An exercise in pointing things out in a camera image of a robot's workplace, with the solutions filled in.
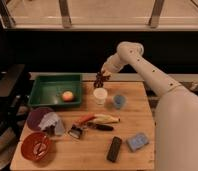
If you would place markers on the blue sponge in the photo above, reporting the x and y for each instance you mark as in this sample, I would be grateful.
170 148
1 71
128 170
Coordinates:
137 141

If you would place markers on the orange carrot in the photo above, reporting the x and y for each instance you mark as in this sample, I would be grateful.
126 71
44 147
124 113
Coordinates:
85 119

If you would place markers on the red bowl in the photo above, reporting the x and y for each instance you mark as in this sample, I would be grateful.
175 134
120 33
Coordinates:
35 146

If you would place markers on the red grape bunch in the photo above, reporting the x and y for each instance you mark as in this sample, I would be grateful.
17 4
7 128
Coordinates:
101 78

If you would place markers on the apple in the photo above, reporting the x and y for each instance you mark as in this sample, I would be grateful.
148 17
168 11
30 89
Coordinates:
67 96

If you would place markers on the black remote control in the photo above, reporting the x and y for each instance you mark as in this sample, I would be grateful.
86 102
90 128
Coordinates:
114 149

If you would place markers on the small black metal clip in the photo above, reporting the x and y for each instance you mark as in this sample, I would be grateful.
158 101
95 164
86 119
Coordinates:
75 131

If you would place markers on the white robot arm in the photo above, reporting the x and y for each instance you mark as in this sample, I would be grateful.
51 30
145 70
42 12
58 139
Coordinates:
176 113

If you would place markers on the purple plate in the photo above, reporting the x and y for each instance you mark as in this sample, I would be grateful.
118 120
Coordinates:
35 116

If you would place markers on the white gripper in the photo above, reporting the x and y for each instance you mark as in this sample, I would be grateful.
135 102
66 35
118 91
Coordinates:
113 64

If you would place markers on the white cup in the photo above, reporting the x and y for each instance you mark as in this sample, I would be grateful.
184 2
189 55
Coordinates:
100 95

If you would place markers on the black chair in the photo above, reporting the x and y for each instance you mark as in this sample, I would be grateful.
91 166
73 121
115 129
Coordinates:
13 89

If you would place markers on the green plastic tray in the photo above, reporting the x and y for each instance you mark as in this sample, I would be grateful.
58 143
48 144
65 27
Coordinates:
47 90

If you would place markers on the blue cup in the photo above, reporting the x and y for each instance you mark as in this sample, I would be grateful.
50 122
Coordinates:
119 101

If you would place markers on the black handled tool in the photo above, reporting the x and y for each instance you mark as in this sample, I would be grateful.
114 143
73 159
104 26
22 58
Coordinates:
101 127

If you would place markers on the banana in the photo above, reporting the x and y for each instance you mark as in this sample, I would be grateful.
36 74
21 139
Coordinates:
101 118

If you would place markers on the crumpled plastic bag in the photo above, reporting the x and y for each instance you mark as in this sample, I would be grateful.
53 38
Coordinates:
52 119

